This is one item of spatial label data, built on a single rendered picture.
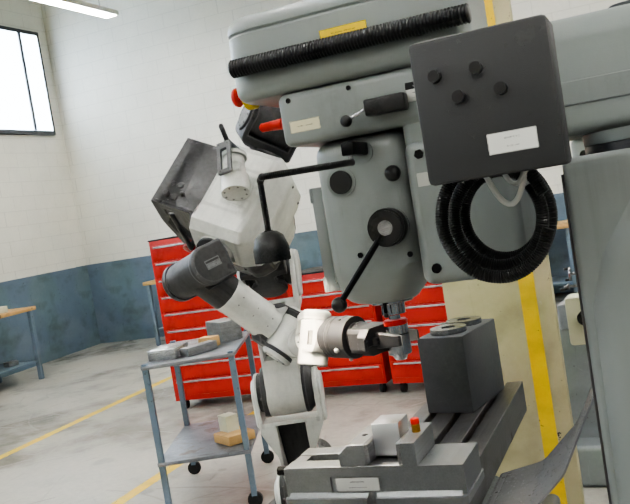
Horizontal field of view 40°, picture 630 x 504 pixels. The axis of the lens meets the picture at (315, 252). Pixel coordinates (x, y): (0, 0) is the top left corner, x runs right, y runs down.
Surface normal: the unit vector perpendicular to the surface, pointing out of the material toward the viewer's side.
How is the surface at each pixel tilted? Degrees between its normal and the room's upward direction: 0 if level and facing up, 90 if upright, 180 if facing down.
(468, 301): 90
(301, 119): 90
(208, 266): 74
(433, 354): 90
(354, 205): 90
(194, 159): 58
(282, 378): 81
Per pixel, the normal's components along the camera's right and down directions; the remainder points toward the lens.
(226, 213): -0.14, -0.47
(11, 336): 0.92, -0.13
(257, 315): 0.42, 0.04
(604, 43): -0.37, 0.11
